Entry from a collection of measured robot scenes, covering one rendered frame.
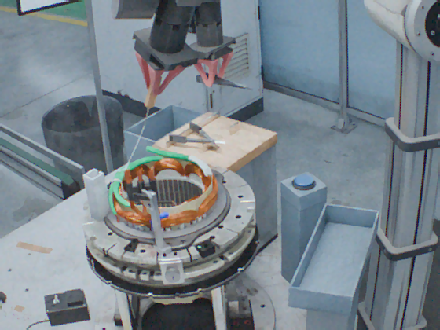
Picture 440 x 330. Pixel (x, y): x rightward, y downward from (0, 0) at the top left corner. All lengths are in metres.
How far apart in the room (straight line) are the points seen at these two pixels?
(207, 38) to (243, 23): 2.28
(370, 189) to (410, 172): 1.99
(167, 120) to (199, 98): 1.95
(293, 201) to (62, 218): 0.71
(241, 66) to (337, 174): 0.84
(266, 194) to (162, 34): 0.63
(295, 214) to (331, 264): 0.23
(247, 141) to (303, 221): 0.22
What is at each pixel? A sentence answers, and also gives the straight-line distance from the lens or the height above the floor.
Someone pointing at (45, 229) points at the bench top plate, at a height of 0.78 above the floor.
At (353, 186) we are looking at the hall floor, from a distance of 3.26.
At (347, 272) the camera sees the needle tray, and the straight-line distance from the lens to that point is 1.13.
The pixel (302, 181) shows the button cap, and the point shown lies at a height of 1.04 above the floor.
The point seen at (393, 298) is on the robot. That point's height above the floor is 0.78.
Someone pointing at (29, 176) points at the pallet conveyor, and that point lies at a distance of 2.19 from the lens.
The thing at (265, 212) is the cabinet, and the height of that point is 0.88.
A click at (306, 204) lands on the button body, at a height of 1.01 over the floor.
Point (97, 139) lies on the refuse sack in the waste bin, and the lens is 2.76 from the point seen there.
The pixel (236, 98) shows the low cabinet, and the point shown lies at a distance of 3.75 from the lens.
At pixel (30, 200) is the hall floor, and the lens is 3.43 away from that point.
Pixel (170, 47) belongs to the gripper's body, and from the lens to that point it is 1.00.
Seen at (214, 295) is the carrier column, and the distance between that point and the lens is 1.18.
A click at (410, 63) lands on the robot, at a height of 1.33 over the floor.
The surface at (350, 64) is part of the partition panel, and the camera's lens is 3.62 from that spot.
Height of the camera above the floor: 1.75
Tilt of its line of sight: 31 degrees down
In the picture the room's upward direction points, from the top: 4 degrees counter-clockwise
